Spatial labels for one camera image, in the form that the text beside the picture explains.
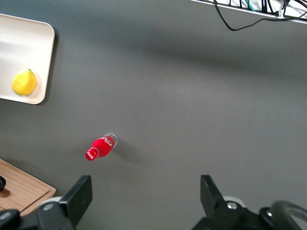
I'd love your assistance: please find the grey cable hose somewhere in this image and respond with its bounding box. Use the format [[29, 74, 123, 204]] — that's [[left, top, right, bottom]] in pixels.
[[270, 200, 307, 230]]

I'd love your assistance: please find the thin black cable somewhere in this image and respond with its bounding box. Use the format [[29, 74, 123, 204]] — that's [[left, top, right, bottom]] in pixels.
[[213, 0, 307, 31]]

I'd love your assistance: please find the light wooden board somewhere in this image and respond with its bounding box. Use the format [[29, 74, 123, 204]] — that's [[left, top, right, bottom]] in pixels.
[[0, 158, 57, 216]]

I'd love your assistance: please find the red cola bottle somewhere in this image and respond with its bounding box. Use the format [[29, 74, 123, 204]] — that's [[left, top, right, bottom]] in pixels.
[[85, 133, 118, 162]]

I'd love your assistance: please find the yellow lemon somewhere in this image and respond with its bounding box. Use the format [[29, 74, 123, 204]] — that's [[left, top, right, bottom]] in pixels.
[[12, 69, 38, 96]]

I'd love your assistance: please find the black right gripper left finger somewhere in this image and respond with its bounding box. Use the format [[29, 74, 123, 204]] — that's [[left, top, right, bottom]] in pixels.
[[35, 175, 93, 230]]

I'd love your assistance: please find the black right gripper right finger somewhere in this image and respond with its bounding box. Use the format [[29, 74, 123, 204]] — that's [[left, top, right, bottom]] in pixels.
[[191, 174, 264, 230]]

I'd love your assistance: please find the white cable rail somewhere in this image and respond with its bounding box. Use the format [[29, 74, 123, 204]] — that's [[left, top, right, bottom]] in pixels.
[[190, 0, 307, 24]]

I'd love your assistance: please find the cream rectangular tray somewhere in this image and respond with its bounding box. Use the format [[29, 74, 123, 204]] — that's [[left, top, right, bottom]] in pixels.
[[0, 13, 56, 105]]

